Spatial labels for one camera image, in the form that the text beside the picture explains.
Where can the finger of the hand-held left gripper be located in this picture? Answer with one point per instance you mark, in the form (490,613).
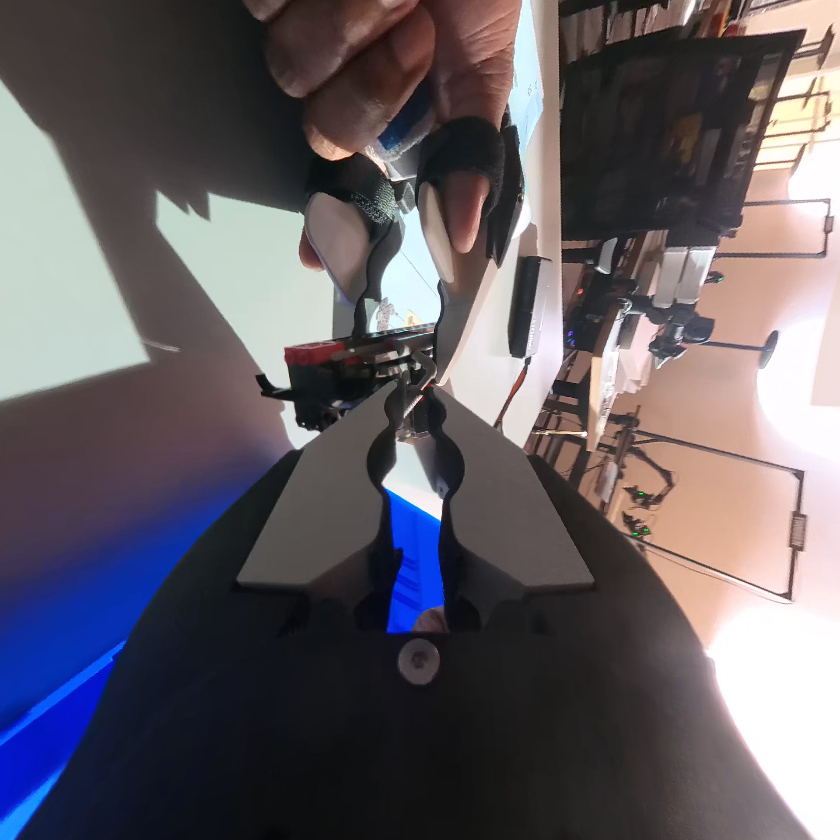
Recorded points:
(466,321)
(348,315)

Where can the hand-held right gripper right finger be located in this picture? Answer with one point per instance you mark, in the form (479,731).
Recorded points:
(518,518)

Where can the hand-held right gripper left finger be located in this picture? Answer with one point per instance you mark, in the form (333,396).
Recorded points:
(315,518)

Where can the toy brick vehicle model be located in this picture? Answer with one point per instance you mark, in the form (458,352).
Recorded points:
(328,374)

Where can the grey toy spring shock piece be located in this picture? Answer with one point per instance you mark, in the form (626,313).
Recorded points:
(412,405)

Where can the white desk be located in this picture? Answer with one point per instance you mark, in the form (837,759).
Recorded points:
(65,229)

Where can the person's right hand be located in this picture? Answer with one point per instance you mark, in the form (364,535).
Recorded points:
(432,620)

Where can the person's left hand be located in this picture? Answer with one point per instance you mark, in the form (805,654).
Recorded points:
(394,65)

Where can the black flat box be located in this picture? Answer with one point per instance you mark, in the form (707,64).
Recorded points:
(528,308)

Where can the background work table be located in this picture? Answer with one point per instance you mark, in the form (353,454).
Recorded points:
(610,374)

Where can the black office chair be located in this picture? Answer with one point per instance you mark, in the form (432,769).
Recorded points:
(669,131)

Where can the black round base stand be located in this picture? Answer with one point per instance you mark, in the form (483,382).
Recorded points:
(768,348)

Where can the blue plastic bin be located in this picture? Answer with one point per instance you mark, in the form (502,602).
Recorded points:
(52,741)

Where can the black camera on stand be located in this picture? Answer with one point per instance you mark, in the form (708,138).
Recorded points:
(682,338)

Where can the black rectangular metal frame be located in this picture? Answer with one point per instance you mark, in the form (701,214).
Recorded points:
(797,525)

